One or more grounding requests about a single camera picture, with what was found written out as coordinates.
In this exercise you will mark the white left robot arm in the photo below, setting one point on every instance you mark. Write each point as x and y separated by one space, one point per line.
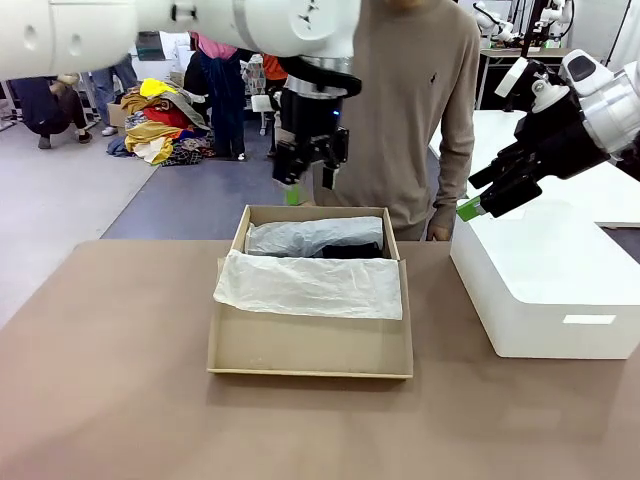
100 30

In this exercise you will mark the person in tan sweater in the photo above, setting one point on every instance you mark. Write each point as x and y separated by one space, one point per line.
405 100

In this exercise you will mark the white tissue paper sheet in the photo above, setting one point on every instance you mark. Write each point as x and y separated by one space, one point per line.
310 287

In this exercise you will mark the white plastic storage box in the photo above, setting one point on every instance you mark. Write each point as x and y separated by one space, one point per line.
540 280

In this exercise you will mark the person in orange top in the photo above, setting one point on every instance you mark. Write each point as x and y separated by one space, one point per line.
274 67

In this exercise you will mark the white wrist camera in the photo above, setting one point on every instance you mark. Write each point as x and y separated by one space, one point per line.
511 77
261 103

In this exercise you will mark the brown cardboard shoe box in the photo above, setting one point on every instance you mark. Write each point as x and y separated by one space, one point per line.
300 345

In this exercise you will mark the person's left forearm tan sleeve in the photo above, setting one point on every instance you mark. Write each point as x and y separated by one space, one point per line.
455 170

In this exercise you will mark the person's left hand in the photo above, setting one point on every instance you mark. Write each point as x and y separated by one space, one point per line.
441 232

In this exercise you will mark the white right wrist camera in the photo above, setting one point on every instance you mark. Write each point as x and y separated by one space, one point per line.
511 77

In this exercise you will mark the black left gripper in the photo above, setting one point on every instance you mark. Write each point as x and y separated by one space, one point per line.
307 117

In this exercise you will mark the white curtain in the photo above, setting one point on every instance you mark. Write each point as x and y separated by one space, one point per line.
625 30

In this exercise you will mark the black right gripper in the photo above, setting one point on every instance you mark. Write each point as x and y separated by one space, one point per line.
560 140

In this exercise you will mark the black tripod pole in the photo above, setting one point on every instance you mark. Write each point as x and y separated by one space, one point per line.
529 27

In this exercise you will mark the black equipment case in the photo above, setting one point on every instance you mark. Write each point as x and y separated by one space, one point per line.
148 45

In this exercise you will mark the small cardboard floor box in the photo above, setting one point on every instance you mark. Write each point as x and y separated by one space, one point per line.
115 115

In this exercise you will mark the person in blue jeans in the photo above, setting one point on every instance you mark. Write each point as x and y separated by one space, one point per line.
115 85

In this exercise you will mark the patterned tote bag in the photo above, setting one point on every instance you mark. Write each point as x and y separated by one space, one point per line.
255 75

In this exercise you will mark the person in pink top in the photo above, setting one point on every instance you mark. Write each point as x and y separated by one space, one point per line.
220 95

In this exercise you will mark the black leather buckle shoe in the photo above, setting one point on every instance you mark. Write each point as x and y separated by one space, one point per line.
350 251

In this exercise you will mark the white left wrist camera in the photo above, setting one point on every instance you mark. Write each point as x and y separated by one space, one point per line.
261 103

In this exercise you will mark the colourful pile of clothes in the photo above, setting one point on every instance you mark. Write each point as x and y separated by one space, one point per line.
160 125

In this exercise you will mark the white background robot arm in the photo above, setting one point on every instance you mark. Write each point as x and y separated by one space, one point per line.
557 20
492 22

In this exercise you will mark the crouching person dark clothes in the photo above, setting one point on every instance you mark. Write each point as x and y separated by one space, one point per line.
47 107

